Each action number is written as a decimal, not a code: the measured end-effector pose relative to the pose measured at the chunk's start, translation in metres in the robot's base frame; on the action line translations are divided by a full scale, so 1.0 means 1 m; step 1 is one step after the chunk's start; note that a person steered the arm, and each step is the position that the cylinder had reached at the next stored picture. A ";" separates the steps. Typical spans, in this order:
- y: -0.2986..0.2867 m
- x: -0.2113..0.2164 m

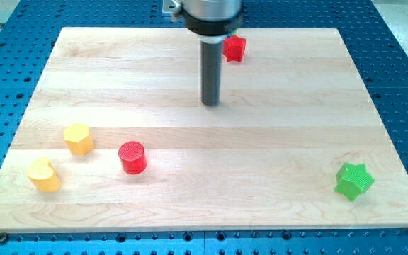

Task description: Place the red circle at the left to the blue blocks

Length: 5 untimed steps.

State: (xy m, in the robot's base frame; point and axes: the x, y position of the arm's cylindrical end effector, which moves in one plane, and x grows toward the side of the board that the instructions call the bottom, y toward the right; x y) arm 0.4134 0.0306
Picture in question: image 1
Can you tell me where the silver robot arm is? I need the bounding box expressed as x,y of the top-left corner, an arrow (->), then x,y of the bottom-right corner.
172,0 -> 243,44

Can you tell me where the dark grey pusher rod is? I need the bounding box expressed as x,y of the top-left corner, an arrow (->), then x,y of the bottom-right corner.
200,42 -> 222,106

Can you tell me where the red cylinder block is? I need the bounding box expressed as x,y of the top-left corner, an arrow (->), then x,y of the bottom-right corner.
118,141 -> 147,175

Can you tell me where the red star block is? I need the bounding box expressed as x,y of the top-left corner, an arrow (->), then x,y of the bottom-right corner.
222,35 -> 247,62

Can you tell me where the light wooden board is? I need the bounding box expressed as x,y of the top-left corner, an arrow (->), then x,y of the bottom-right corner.
0,27 -> 408,233

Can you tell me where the yellow hexagon block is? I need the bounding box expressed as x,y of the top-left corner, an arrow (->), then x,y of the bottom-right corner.
63,123 -> 95,155

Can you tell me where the green star block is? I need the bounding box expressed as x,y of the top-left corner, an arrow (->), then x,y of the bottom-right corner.
334,162 -> 375,201

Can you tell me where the yellow heart block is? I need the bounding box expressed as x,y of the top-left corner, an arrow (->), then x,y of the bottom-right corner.
27,157 -> 62,192

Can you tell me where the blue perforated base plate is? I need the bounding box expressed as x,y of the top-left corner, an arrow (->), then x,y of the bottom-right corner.
0,1 -> 408,254

